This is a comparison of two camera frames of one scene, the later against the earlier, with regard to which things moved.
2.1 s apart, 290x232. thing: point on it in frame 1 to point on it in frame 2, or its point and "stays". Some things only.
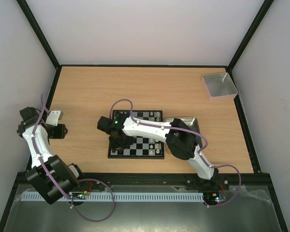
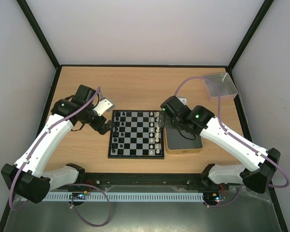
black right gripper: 119,144 to 166,120
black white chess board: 141,148 stays
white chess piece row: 156,140 stays
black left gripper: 61,134 to 105,128
